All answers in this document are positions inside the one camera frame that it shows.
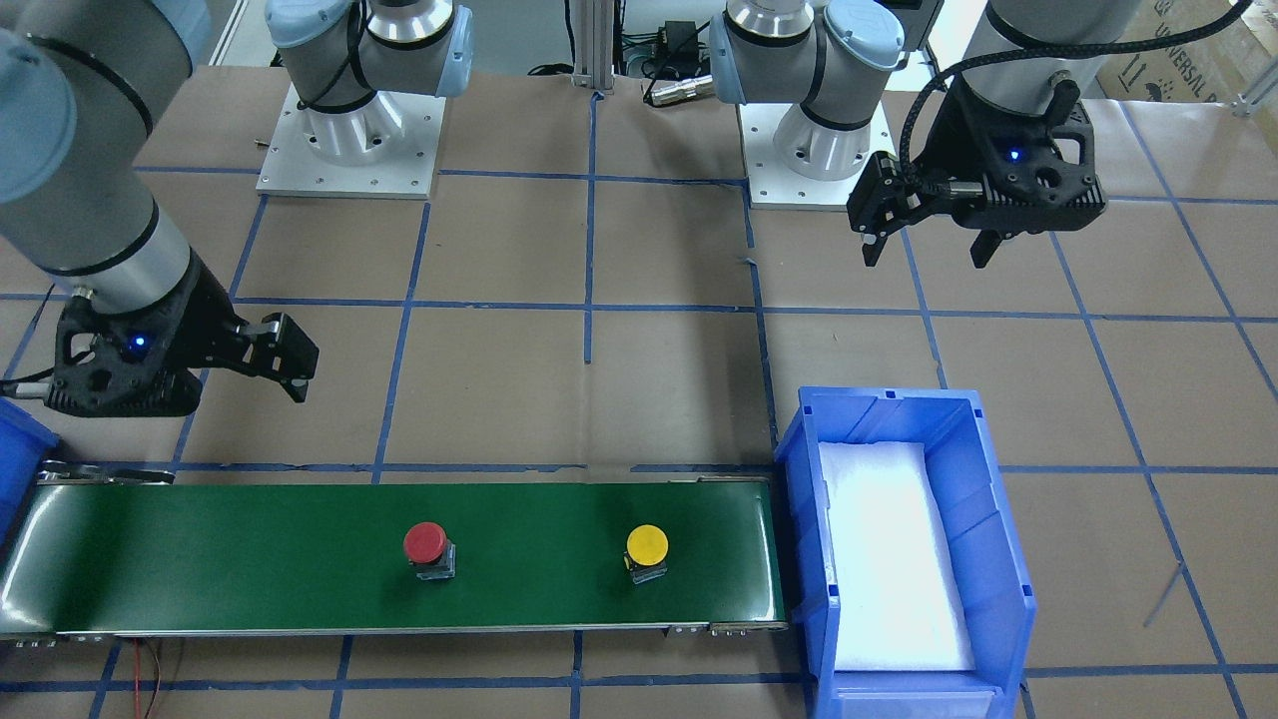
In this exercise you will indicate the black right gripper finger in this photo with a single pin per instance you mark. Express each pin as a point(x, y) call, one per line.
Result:
point(282, 351)

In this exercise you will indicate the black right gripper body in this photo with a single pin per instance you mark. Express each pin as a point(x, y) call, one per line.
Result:
point(203, 318)

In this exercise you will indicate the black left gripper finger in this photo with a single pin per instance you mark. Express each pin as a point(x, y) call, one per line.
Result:
point(881, 202)
point(985, 245)

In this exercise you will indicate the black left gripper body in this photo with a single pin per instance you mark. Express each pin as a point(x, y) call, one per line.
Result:
point(949, 140)

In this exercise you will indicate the red push button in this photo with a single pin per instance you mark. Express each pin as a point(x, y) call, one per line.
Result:
point(429, 551)

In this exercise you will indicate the yellow push button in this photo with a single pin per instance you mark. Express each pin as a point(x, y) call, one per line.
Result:
point(646, 551)

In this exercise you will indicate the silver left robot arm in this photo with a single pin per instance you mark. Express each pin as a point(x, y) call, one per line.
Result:
point(835, 61)

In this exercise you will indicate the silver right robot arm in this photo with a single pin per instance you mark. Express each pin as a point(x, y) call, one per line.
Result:
point(85, 84)

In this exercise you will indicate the blue storage bin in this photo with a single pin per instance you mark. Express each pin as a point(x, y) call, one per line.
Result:
point(996, 593)
point(25, 443)

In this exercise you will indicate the green conveyor belt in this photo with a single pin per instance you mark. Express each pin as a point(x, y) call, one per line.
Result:
point(256, 560)

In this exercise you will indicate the black power adapter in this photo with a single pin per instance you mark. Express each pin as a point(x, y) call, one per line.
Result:
point(677, 40)

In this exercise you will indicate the white foam pad bin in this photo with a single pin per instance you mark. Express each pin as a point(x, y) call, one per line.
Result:
point(900, 604)

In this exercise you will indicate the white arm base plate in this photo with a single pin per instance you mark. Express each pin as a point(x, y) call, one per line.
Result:
point(795, 165)
point(385, 150)

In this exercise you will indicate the aluminium frame post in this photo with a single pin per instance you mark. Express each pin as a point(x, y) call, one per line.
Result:
point(594, 28)

